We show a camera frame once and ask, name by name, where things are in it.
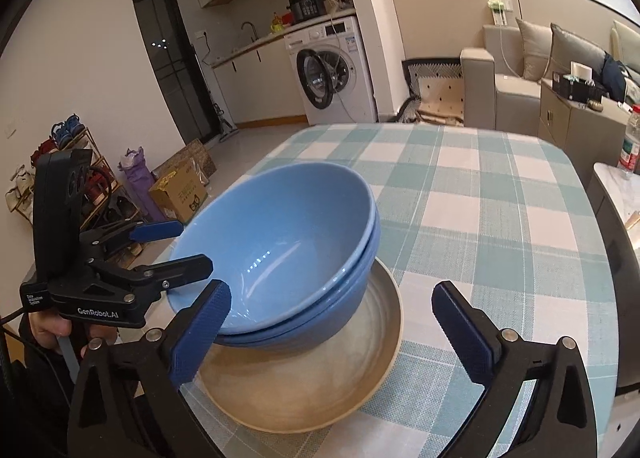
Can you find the dark glass door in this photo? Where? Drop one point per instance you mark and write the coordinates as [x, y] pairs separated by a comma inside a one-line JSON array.
[[170, 78]]

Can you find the person's left forearm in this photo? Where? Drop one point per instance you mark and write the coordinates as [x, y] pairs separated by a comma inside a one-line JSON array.
[[45, 388]]

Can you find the black kitchen faucet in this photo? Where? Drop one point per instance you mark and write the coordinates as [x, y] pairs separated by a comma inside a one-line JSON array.
[[248, 30]]

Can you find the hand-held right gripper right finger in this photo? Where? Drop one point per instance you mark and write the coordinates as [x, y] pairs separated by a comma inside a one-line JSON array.
[[462, 333]]

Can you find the black pressure cooker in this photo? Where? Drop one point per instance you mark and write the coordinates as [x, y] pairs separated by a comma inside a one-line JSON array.
[[307, 8]]

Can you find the white wall plug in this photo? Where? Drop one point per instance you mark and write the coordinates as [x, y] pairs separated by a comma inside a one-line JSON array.
[[499, 10]]

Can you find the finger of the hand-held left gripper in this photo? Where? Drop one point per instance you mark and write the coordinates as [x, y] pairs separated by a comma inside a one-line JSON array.
[[190, 270], [155, 230]]

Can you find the cardboard box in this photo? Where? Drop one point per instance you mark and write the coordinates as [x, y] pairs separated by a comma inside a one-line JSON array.
[[175, 198]]

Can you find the grey sofa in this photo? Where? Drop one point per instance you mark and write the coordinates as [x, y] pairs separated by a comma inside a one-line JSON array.
[[480, 83]]

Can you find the black box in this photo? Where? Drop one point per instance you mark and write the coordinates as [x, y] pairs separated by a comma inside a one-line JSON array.
[[577, 88]]

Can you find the pair of red shoes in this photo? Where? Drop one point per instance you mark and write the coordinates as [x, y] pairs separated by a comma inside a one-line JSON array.
[[42, 150]]

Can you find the cream plate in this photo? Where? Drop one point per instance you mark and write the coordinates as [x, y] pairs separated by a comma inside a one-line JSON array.
[[310, 388]]

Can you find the person's left hand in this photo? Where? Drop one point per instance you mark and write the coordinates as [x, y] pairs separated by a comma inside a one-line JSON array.
[[47, 330]]

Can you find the grey cushion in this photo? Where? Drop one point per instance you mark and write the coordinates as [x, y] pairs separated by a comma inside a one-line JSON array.
[[575, 48], [532, 50]]

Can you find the white washing machine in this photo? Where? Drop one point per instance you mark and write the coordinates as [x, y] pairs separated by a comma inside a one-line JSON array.
[[357, 88]]

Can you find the beige side cabinet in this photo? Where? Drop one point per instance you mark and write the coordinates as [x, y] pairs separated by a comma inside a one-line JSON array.
[[565, 123]]

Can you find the white lower kitchen cabinet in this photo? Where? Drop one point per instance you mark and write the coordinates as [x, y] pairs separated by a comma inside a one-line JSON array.
[[270, 83]]

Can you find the floor mop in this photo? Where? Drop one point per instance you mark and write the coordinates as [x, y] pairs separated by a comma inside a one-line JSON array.
[[225, 130]]

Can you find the clear water bottle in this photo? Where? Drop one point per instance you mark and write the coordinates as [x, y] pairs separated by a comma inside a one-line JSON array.
[[631, 143]]

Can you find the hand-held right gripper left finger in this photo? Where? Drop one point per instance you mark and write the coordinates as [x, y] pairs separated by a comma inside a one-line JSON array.
[[200, 333]]

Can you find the pair of blue sandals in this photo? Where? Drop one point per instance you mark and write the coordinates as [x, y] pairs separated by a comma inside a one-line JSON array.
[[67, 130]]

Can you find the brown patterned carton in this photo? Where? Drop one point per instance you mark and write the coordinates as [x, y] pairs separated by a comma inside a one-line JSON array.
[[200, 153]]

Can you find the cream dotted cushion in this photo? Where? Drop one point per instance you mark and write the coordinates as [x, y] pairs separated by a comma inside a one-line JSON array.
[[442, 98]]

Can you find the beige padded headboard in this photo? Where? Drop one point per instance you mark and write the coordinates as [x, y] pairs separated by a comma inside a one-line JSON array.
[[627, 45]]

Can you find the purple bag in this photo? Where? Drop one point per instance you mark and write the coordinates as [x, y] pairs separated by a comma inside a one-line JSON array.
[[140, 188]]

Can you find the yellow bottle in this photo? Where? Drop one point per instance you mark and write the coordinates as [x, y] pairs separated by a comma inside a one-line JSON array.
[[276, 24]]

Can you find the dark blue pillow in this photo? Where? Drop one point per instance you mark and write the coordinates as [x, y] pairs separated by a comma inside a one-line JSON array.
[[614, 75]]

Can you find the small brown pouch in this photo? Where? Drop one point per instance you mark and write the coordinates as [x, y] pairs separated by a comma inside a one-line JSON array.
[[593, 105]]

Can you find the metal shoe rack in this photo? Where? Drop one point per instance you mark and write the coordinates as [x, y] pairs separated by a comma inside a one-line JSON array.
[[97, 178]]

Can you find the teal checked tablecloth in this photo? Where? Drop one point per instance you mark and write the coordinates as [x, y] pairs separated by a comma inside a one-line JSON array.
[[475, 218]]

